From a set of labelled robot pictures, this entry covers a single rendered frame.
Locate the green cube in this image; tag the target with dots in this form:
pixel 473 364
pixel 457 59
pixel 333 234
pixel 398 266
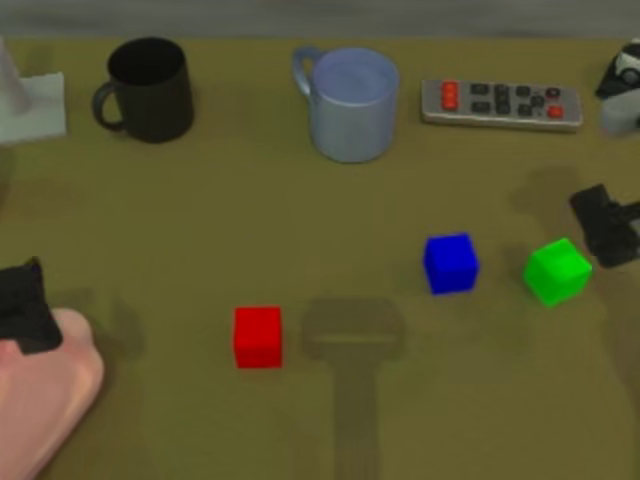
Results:
pixel 555 272

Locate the blue cube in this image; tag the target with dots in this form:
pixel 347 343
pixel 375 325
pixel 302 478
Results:
pixel 450 265

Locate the red cube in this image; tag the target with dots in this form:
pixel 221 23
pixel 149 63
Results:
pixel 257 337

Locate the pink rounded object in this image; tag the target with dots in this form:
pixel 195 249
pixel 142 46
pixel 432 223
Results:
pixel 40 395

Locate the grey remote control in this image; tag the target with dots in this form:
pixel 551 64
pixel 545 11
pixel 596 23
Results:
pixel 500 117

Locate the black and white gadget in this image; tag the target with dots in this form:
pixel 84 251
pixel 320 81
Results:
pixel 622 70

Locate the black ceramic mug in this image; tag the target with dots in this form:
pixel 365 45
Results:
pixel 150 107

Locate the light blue mug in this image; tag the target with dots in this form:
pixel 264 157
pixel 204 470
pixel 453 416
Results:
pixel 350 115

